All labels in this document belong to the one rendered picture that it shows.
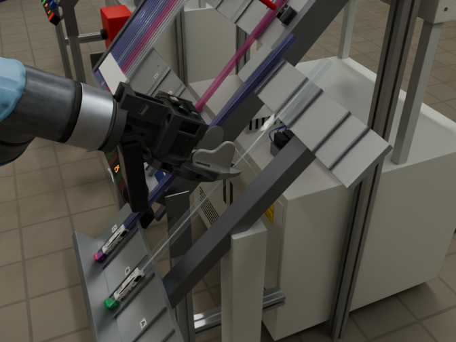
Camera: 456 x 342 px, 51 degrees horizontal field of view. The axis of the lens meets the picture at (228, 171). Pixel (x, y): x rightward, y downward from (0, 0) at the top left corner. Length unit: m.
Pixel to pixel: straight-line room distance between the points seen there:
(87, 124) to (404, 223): 1.13
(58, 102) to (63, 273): 1.41
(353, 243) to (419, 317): 0.54
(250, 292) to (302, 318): 0.70
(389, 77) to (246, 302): 0.55
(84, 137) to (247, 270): 0.38
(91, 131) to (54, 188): 1.77
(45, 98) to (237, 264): 0.41
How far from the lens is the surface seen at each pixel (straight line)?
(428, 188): 1.49
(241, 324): 0.93
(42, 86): 0.56
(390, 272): 1.66
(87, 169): 2.42
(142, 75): 1.33
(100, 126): 0.58
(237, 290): 0.85
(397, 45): 1.07
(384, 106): 1.12
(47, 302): 1.85
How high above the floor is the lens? 1.35
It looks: 36 degrees down
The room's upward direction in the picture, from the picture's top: straight up
